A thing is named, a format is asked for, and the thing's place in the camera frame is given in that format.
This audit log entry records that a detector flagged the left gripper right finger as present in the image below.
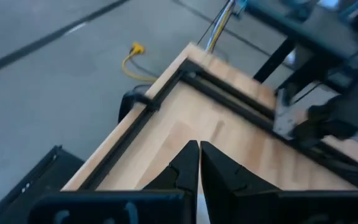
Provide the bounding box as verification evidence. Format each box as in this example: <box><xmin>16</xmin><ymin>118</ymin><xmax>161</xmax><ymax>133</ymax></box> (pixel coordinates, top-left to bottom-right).
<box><xmin>200</xmin><ymin>140</ymin><xmax>280</xmax><ymax>224</ymax></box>

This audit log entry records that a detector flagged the dark grey equipment cart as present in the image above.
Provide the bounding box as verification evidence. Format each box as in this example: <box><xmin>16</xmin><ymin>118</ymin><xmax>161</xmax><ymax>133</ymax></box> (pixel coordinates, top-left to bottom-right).
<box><xmin>244</xmin><ymin>0</ymin><xmax>358</xmax><ymax>85</ymax></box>

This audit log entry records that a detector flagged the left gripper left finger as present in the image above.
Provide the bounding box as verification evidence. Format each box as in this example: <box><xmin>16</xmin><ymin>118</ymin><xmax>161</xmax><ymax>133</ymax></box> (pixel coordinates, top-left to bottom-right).
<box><xmin>143</xmin><ymin>139</ymin><xmax>201</xmax><ymax>224</ymax></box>

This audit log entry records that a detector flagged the black aluminium table frame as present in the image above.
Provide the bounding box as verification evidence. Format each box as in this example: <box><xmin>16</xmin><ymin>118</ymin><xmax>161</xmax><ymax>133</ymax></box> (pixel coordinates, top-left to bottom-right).
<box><xmin>78</xmin><ymin>58</ymin><xmax>358</xmax><ymax>192</ymax></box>

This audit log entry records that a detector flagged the black table edge clamp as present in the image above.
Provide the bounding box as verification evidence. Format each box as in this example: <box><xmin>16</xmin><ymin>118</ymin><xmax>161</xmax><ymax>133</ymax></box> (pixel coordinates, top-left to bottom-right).
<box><xmin>117</xmin><ymin>88</ymin><xmax>162</xmax><ymax>124</ymax></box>

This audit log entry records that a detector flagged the grey metal bracket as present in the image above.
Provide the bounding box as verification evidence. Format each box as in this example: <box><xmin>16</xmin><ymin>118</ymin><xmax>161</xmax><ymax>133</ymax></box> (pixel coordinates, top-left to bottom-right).
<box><xmin>272</xmin><ymin>88</ymin><xmax>308</xmax><ymax>141</ymax></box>

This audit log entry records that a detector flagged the coloured cable bundle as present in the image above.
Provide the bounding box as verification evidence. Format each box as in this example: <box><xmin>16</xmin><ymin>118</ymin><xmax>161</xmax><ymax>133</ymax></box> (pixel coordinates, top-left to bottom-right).
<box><xmin>196</xmin><ymin>0</ymin><xmax>237</xmax><ymax>54</ymax></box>

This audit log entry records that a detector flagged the yellow extension cord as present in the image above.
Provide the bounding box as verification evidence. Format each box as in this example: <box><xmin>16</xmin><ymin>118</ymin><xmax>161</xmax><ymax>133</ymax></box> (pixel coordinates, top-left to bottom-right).
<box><xmin>121</xmin><ymin>41</ymin><xmax>158</xmax><ymax>83</ymax></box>

